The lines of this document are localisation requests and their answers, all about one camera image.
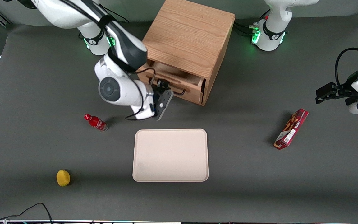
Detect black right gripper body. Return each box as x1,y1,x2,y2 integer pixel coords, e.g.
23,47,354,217
152,90,174,121

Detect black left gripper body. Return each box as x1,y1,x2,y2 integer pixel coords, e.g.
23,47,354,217
336,82,358,106

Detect black metal drawer handle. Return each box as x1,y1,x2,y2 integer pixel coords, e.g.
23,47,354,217
146,75,186,96

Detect wooden drawer with black handle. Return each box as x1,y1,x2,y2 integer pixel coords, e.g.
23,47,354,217
136,61,205,105

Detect wooden drawer cabinet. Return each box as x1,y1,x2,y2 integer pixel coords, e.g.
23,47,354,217
142,0,236,107

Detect red snack box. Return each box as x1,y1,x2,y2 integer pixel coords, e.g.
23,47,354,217
273,108,310,150

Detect beige plastic tray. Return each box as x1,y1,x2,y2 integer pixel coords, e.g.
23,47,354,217
132,129,209,182

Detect red soda bottle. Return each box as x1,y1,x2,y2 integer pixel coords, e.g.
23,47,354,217
84,114,108,132

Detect yellow lemon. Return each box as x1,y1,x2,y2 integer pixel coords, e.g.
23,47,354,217
56,170,71,187

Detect black cable on right wrist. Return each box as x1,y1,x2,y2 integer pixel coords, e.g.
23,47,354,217
124,67,157,121

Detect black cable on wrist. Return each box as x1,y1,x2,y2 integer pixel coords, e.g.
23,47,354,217
124,67,157,121
335,48,358,88

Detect black cable on left wrist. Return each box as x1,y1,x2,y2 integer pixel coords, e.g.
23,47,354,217
335,48,358,88

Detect black cable at right arm base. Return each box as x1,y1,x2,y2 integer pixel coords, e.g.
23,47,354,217
100,5,130,24

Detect black cables at left arm base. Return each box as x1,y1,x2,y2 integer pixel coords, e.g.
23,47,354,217
233,9,271,36

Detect black cable looped on table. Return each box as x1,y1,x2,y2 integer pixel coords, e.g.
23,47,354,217
0,203,54,224

